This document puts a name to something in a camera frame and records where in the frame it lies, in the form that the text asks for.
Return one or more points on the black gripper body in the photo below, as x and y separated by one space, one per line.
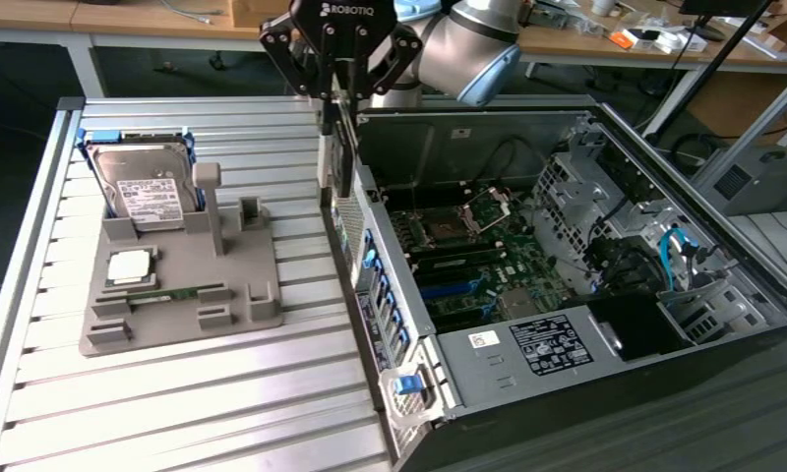
347 29

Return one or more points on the graphics card with metal bracket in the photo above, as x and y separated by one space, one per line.
346 162

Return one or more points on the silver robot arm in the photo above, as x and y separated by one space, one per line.
459 44

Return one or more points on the closed cardboard box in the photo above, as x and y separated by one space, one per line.
245 12

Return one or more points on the grey metal device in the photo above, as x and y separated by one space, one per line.
551 17

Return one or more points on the wooden desk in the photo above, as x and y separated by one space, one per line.
39 19
565 44

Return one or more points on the open black PC case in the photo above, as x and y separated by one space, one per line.
545 128

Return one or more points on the blue disk caddy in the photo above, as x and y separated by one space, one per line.
99 136

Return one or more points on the silver hard disk drive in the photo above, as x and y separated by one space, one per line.
140 182

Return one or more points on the metal socket cover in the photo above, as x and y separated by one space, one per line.
488 209

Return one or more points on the white cup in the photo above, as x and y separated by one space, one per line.
605 6

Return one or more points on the small orange box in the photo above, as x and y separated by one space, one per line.
623 39

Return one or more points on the CPU socket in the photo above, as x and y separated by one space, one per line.
443 228

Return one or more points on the grey metal disk bay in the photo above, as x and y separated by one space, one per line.
567 192

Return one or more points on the RAM stick with white label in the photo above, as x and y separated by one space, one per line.
459 263

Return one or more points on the green motherboard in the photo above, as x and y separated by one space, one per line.
531 251

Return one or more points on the small white box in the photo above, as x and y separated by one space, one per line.
685 43

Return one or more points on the grey plastic parts rack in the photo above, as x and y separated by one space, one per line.
183 265

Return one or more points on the blue expansion slot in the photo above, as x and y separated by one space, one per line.
448 290

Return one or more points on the black monitor with stand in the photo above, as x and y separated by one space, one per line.
709 29

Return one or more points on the silver CPU chip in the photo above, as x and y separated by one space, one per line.
129 268

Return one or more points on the black slanted pole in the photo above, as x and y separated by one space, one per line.
730 49

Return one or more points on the green RAM stick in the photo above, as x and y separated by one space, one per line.
164 296

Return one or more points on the silver chipset heatsink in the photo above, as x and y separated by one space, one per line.
522 302

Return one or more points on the grey computer tower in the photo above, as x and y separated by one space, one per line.
761 187

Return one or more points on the grey power supply unit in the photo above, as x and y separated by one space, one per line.
486 373

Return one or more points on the blue case latch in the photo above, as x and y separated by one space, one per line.
407 384

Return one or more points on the grey metal drive tray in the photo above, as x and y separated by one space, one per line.
709 314

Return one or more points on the aluminium profile frame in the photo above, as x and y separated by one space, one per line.
775 109

